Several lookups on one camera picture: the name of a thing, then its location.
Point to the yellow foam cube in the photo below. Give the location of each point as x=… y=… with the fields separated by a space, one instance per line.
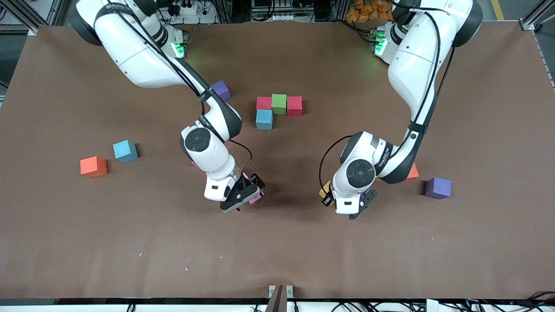
x=323 y=189

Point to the light blue foam cube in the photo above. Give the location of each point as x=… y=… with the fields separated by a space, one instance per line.
x=264 y=120
x=125 y=151

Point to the red foam cube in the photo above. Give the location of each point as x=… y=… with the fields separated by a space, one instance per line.
x=264 y=103
x=294 y=106

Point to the green foam cube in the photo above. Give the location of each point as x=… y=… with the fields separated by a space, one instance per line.
x=279 y=104

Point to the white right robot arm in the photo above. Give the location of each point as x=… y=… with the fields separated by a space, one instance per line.
x=143 y=60

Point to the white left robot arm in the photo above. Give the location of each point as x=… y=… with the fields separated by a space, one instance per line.
x=416 y=65

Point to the brown table cover sheet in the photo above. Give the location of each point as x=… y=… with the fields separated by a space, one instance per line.
x=277 y=242

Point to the orange foam cube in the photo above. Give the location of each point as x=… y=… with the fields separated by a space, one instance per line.
x=93 y=167
x=413 y=172

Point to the purple foam cube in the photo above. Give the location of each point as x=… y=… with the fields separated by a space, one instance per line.
x=438 y=187
x=222 y=90

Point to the white power strip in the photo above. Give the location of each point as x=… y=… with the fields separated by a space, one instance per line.
x=188 y=8
x=279 y=17

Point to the orange plastic pile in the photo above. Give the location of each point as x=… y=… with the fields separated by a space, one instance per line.
x=357 y=13

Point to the metal mount bracket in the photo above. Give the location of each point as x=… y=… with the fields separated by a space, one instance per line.
x=277 y=301

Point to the aluminium table edge rail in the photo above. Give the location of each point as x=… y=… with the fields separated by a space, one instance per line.
x=547 y=63

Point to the aluminium frame strut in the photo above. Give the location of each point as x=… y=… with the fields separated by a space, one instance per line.
x=19 y=12
x=537 y=13

